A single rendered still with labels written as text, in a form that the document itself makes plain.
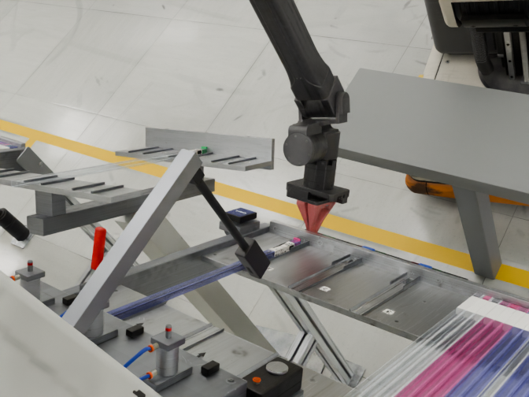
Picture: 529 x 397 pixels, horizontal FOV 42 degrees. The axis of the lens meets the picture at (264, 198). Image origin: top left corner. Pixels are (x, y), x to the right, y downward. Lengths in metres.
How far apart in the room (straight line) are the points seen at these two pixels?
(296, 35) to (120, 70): 2.16
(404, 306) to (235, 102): 1.77
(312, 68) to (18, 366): 1.00
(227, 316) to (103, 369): 1.43
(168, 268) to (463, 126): 0.72
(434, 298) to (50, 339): 0.95
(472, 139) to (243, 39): 1.67
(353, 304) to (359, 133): 0.60
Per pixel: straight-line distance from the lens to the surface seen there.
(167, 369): 0.69
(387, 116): 1.57
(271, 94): 2.67
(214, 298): 1.57
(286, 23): 1.09
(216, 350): 0.88
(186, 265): 1.15
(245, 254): 0.67
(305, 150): 1.15
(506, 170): 1.43
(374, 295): 1.08
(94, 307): 0.54
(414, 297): 1.10
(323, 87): 1.18
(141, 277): 1.08
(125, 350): 0.75
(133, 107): 2.98
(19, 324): 0.19
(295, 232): 1.28
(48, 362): 0.20
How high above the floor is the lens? 1.73
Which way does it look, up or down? 48 degrees down
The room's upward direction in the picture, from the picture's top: 31 degrees counter-clockwise
